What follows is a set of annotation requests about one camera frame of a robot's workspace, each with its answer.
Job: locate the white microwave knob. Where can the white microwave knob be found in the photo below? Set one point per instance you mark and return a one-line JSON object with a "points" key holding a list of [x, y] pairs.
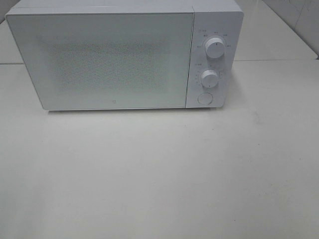
{"points": [[214, 47], [209, 79]]}

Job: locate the white microwave oven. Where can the white microwave oven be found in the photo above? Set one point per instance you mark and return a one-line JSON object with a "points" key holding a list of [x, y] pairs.
{"points": [[211, 18]]}

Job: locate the white microwave door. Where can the white microwave door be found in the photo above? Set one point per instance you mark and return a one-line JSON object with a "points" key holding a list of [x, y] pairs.
{"points": [[106, 61]]}

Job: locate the round white door button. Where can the round white door button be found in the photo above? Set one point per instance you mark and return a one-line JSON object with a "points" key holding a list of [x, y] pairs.
{"points": [[205, 99]]}

